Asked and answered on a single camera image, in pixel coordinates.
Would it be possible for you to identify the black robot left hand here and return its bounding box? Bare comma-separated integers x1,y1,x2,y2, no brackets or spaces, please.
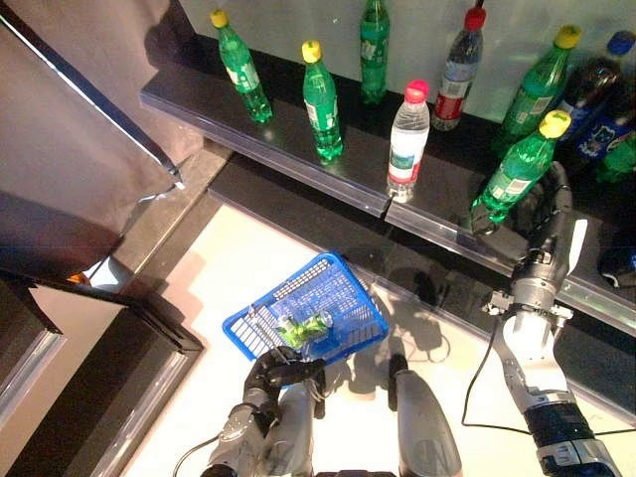
242,347,328,406

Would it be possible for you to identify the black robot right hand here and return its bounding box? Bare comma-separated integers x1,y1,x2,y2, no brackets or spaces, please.
469,161,590,284

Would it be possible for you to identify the metal wire basket handle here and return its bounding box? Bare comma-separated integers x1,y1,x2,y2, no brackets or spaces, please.
247,303,299,367

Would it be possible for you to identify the blue plastic shopping basket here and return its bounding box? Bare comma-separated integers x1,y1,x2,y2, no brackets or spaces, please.
222,251,391,375

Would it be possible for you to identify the silver robot left leg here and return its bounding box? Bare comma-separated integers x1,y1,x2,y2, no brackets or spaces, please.
257,382,317,477

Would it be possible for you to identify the black robot right foot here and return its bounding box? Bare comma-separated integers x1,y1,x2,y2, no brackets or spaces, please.
387,353,409,412

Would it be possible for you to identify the black framed display counter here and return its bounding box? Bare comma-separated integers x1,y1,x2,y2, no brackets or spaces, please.
0,267,205,477

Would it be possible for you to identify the clear water bottle red cap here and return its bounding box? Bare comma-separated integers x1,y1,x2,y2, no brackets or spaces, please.
430,7,488,133
386,79,431,204

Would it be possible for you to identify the black glossy bottle shelf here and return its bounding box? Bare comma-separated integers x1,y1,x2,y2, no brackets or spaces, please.
139,32,636,339

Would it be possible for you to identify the brown cabinet with metal edge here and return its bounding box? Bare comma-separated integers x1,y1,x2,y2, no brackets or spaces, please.
0,0,235,279

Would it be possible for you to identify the clear plastic shelf price rail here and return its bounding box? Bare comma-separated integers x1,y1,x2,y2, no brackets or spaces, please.
139,88,394,221
385,198,636,339

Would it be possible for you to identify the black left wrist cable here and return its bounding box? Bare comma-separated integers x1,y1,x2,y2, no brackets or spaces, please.
171,434,230,477

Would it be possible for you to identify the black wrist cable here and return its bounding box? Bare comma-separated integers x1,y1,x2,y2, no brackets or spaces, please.
171,434,230,477
461,317,536,438

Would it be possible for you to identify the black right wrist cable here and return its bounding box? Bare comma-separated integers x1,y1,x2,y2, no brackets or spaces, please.
461,317,536,438

